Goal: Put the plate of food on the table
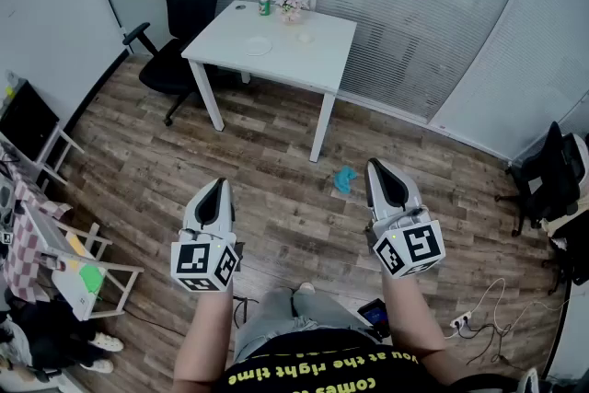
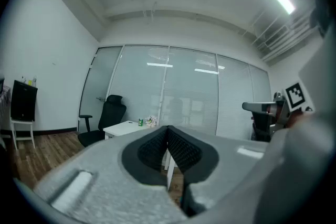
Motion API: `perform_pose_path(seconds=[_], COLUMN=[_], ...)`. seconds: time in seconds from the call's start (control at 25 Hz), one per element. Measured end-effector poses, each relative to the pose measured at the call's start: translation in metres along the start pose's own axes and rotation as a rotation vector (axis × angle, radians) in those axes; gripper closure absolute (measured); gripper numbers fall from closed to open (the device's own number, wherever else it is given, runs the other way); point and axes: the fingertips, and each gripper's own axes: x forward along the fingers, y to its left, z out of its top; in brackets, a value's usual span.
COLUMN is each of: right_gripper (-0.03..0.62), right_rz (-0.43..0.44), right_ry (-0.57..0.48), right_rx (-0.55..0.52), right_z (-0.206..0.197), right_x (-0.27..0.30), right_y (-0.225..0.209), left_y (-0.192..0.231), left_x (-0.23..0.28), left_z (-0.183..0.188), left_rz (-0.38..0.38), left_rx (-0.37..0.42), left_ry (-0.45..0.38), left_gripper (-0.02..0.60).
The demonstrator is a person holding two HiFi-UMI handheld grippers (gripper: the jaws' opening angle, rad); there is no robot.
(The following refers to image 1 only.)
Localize teal cloth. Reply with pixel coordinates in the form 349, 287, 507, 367
332, 165, 359, 193

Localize person's right forearm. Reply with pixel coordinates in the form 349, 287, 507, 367
379, 269, 462, 386

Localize white square table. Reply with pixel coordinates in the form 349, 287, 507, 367
180, 0, 358, 164

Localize black printed t-shirt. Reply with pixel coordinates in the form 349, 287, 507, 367
214, 329, 521, 393

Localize white fridge stand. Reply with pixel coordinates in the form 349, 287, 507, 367
34, 123, 87, 186

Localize black office chair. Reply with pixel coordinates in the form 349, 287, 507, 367
121, 0, 223, 128
494, 121, 583, 238

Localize pink checkered tablecloth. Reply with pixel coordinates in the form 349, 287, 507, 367
0, 142, 73, 303

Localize black device with blue screen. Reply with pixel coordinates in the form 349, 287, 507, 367
357, 297, 392, 341

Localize pink artificial flowers in vase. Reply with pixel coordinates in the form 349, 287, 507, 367
271, 0, 312, 25

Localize white cable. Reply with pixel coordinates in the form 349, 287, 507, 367
444, 277, 572, 340

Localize person's legs in grey jeans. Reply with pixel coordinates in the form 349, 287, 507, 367
233, 287, 369, 363

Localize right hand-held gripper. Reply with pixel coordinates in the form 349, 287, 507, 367
364, 157, 446, 280

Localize white wooden chair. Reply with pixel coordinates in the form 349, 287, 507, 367
22, 202, 144, 321

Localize yellow flat item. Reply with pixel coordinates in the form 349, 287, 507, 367
66, 232, 88, 271

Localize black mini fridge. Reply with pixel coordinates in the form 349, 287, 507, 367
0, 80, 61, 162

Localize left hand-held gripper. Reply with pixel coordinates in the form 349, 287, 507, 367
170, 178, 245, 294

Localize person's left forearm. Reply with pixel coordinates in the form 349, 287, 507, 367
170, 287, 236, 393

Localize white round plate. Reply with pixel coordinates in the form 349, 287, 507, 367
245, 36, 273, 57

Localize green flat item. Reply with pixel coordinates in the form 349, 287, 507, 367
78, 264, 105, 295

